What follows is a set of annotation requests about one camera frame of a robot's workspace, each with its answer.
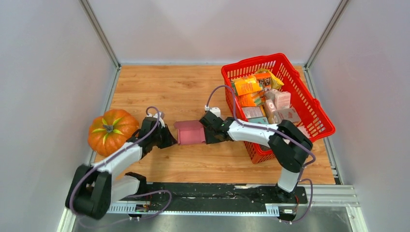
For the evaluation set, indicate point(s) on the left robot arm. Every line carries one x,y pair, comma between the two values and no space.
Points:
95,187

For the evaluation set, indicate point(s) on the yellow snack bag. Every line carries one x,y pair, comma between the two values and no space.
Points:
268,80

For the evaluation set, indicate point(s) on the aluminium frame rail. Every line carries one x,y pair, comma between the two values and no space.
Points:
342,196

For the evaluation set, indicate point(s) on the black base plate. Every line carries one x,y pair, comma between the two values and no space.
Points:
211,197

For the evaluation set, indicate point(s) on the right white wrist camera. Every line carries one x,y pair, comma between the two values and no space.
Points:
215,110

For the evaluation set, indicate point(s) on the orange snack box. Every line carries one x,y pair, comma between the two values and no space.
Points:
246,85

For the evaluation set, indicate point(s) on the teal box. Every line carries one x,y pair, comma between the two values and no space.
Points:
255,114

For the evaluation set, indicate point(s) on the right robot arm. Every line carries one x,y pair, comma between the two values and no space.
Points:
289,145

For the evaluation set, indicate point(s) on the pink paper box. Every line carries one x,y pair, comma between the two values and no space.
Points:
189,132

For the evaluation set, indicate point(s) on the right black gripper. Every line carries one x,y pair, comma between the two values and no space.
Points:
210,140

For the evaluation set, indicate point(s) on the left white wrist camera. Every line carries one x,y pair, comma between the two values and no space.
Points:
158,116

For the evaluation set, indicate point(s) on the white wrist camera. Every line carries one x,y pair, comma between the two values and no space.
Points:
158,116
215,110

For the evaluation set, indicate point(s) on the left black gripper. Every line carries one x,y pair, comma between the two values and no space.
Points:
169,140

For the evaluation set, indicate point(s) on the pink white carton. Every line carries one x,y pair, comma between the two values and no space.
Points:
289,114

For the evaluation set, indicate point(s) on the pink small box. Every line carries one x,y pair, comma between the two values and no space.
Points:
282,100

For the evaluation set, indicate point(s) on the orange pumpkin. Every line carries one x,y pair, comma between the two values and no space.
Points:
108,133

